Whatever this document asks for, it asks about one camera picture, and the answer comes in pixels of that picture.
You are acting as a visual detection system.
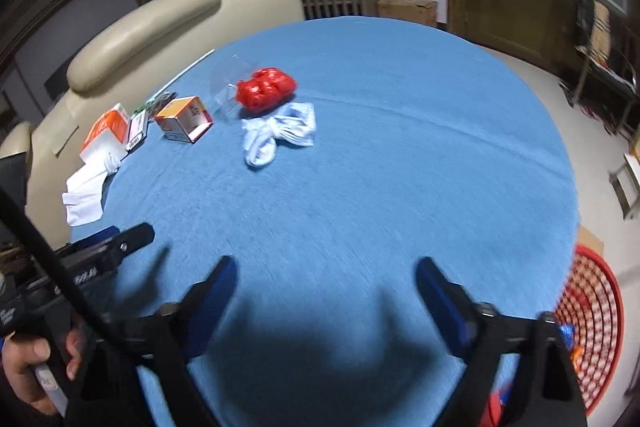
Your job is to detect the orange cardboard box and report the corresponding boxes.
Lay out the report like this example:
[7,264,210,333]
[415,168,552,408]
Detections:
[154,96,214,143]

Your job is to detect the light blue cloth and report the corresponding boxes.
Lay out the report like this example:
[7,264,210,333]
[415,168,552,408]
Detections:
[242,102,317,169]

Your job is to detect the clear plastic wrapper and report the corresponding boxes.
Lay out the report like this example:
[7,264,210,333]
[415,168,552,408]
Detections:
[209,54,256,121]

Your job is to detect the red plastic bag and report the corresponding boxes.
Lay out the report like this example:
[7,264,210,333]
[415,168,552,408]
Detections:
[235,67,297,114]

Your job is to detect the person's left hand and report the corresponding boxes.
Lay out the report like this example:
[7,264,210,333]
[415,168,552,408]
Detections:
[1,334,58,417]

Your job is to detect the white tissue paper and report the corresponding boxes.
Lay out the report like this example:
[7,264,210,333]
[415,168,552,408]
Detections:
[62,153,122,228]

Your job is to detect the blue orange snack wrappers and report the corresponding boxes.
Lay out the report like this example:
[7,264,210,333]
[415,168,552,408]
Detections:
[560,324,584,374]

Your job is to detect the orange white tissue box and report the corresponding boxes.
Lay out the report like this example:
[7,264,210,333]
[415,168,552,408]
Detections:
[80,103,130,164]

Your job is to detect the red plastic mesh basket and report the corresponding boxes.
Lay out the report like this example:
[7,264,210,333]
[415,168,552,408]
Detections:
[479,244,626,427]

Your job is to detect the small white labelled packet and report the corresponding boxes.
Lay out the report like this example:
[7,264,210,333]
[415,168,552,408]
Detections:
[125,108,149,152]

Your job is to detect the dark green snack packet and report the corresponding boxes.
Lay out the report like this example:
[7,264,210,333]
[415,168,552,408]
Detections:
[134,91,177,117]

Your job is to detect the blue round tablecloth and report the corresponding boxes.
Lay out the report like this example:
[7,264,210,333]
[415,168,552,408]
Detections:
[101,17,579,426]

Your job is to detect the beige leather sofa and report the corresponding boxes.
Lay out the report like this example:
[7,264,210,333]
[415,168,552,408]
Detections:
[1,0,304,248]

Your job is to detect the small white step stool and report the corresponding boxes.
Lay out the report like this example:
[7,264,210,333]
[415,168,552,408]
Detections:
[608,154,640,220]

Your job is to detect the dark chair with striped cloth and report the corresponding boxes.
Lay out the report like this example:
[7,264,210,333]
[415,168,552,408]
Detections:
[568,0,639,134]

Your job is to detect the cardboard box by wall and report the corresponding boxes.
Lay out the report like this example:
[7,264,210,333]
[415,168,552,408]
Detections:
[378,0,438,27]

